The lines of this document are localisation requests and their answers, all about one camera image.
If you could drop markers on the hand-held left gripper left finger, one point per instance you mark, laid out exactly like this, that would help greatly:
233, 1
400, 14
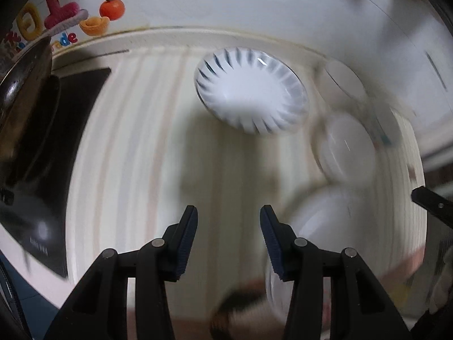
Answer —
187, 242

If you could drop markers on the dark frying pan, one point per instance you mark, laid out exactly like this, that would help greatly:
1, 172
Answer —
23, 78

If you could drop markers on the colourful wall sticker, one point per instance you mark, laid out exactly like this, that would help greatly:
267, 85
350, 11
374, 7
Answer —
63, 10

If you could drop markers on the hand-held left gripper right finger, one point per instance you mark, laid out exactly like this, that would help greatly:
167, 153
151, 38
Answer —
271, 242

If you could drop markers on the white bowl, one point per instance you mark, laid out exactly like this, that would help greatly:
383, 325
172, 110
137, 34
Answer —
346, 148
318, 216

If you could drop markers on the plain white plate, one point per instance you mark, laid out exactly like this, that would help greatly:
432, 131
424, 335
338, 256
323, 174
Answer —
341, 78

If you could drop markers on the striped table cloth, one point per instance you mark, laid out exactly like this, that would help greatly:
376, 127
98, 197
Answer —
141, 148

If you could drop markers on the black gas stove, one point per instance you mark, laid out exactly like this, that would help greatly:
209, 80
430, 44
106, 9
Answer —
53, 184

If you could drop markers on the striped white plate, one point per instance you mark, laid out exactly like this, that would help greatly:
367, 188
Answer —
247, 92

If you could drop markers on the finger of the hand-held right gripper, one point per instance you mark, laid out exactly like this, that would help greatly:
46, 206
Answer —
430, 201

